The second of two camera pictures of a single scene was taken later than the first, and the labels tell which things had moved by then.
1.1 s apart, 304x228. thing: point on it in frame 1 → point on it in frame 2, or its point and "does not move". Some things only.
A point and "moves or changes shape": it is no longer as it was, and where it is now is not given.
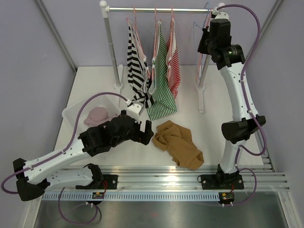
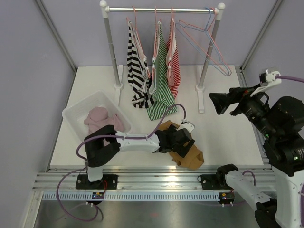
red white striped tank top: [173, 63] does not move
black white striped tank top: [139, 81] does not move
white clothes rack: [118, 86] does not move
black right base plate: [221, 181] does not move
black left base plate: [109, 182] does not move
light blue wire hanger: [194, 42] moves or changes shape
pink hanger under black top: [140, 42] does not move
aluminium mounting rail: [256, 179] does not move
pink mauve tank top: [97, 116] does not move
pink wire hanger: [199, 70] moves or changes shape
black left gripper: [141, 137] → [182, 150]
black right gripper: [201, 48] → [222, 100]
